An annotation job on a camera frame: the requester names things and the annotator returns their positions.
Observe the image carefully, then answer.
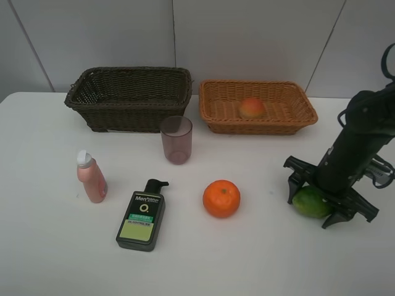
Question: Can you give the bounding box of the dark green pump bottle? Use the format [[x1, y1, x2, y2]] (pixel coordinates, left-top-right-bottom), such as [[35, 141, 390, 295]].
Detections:
[[116, 179, 169, 252]]

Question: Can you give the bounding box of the red yellow peach fruit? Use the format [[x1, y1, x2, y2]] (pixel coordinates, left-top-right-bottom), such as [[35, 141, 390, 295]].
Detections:
[[239, 97, 266, 119]]

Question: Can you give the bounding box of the orange mandarin fruit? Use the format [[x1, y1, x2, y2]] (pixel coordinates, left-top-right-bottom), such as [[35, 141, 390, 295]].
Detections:
[[202, 179, 241, 218]]

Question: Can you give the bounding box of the pink bottle white cap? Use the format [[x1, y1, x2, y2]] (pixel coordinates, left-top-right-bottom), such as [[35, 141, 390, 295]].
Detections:
[[77, 150, 107, 204]]

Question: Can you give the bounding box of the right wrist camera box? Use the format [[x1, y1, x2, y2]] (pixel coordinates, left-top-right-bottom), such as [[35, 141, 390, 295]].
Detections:
[[365, 155, 394, 189]]

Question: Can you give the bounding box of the translucent purple plastic cup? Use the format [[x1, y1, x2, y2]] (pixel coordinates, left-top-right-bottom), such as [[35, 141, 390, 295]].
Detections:
[[160, 116, 193, 165]]

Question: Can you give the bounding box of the light orange wicker basket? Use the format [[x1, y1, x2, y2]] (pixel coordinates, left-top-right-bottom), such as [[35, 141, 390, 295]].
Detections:
[[199, 80, 318, 135]]

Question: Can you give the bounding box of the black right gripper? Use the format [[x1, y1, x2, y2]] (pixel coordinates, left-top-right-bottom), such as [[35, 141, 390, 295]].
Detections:
[[283, 156, 379, 229]]

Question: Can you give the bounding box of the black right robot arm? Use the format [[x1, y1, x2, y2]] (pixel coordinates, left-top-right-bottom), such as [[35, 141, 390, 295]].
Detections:
[[284, 83, 394, 229]]

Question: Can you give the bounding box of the dark brown wicker basket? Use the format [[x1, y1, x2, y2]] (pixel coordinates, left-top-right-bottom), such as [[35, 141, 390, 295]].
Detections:
[[64, 67, 192, 133]]

